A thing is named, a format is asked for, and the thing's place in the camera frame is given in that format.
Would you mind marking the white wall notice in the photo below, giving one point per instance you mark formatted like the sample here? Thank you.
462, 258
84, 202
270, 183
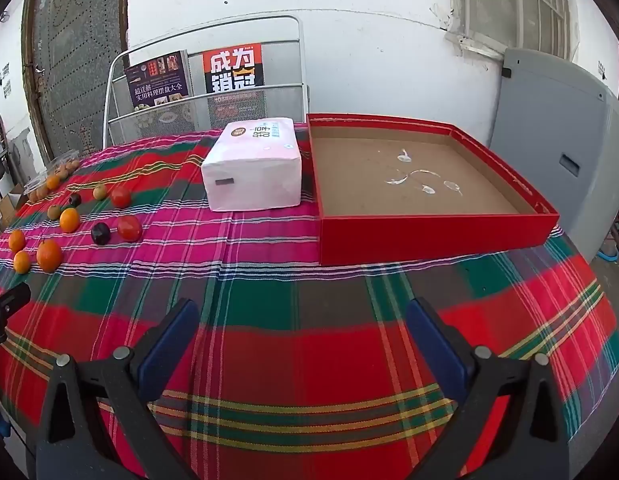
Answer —
4, 80

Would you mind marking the light blue plastic dish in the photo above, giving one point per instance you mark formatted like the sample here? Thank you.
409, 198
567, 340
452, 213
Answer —
610, 256

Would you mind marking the red tomato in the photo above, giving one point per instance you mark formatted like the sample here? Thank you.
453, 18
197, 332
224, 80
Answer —
121, 197
129, 228

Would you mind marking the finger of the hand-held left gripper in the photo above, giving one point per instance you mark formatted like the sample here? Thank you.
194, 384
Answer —
12, 297

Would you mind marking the pink white tissue pack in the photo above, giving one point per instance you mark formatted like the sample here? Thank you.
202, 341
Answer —
249, 180

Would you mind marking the grey studded metal door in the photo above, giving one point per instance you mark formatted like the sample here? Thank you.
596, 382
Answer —
74, 60

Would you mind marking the pile of small brown produce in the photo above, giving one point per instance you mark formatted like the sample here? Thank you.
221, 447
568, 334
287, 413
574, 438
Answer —
69, 165

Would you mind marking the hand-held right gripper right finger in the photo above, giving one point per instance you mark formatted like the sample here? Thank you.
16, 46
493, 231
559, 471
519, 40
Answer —
434, 347

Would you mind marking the clear plastic clamshell container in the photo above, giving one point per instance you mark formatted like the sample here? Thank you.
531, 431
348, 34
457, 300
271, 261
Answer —
59, 160

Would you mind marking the red green plaid tablecloth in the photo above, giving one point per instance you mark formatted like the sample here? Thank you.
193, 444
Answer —
289, 310

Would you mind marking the small brown pear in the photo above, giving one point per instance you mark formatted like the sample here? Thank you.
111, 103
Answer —
100, 191

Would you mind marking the white framed window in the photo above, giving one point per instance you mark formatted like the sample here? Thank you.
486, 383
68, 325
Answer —
514, 0

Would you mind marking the silver metal mesh rack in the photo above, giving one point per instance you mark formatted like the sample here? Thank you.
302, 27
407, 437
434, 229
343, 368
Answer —
124, 127

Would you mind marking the red cardboard box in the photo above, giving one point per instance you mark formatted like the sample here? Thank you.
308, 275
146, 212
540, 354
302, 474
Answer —
414, 240

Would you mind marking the large orange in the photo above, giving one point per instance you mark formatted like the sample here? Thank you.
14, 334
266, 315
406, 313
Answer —
49, 255

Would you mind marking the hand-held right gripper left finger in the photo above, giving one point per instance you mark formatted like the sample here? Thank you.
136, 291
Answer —
169, 350

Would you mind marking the large brown pear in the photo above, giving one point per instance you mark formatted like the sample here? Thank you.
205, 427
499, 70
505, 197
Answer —
54, 211

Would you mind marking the dark purple cookbook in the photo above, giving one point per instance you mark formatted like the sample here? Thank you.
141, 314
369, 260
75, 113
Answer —
157, 85

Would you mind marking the dark purple plum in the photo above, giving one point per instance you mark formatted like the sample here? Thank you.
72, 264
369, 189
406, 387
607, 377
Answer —
74, 199
100, 233

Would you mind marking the red and black book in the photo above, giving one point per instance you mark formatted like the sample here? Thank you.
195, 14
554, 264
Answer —
232, 75

